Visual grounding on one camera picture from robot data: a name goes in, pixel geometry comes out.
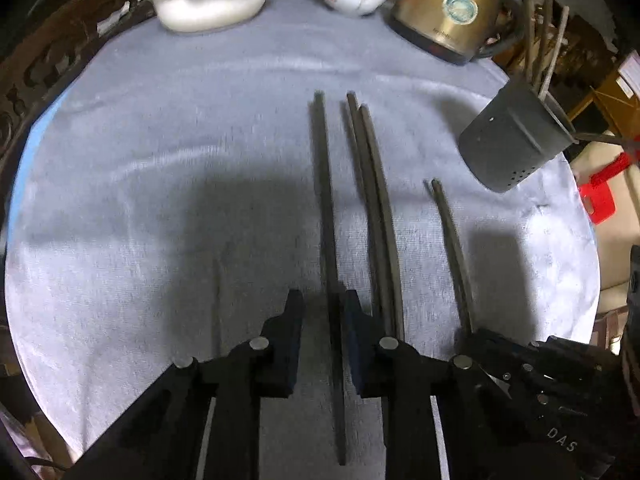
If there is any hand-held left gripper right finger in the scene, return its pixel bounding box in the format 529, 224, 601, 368
344, 290, 501, 480

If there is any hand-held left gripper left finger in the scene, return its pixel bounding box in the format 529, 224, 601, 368
65, 287, 306, 480

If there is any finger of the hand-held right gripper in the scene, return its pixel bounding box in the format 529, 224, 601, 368
457, 327, 551, 386

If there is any grey perforated utensil holder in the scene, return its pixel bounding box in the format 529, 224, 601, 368
459, 77, 577, 194

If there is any red plastic stool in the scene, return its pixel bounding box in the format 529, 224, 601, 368
577, 151, 640, 226

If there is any grey tablecloth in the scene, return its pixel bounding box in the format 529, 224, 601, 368
5, 0, 601, 480

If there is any blue table cover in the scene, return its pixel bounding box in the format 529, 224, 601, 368
7, 92, 68, 221

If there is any golden electric kettle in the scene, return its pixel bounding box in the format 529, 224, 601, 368
389, 0, 526, 66

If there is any carved dark wooden chair back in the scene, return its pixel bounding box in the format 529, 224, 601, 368
0, 0, 157, 211

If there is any wall calendar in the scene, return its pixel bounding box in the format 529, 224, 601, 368
615, 50, 640, 100

